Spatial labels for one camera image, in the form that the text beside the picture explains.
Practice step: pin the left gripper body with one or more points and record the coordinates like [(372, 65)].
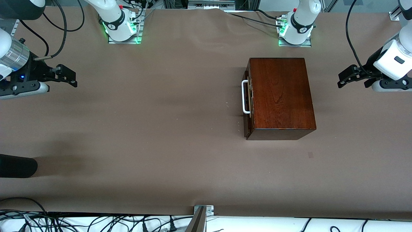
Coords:
[(370, 66)]

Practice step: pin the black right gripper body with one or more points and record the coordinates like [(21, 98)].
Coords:
[(34, 69)]

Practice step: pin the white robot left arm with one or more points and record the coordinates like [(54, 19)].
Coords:
[(301, 19)]

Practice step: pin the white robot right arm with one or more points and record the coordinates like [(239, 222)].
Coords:
[(112, 16)]

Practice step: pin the dark brown wooden cabinet box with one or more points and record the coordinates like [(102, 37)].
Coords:
[(283, 93)]

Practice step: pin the black ribbed cylinder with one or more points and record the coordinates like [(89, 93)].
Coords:
[(16, 166)]

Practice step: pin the brown paper table cover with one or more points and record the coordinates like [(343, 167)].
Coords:
[(161, 129)]

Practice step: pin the metal equipment rack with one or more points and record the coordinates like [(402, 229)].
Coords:
[(209, 4)]

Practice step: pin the aluminium frame profile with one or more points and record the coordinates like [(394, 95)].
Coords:
[(15, 28), (330, 5), (394, 15)]

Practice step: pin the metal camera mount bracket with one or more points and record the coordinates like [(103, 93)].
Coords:
[(201, 212)]

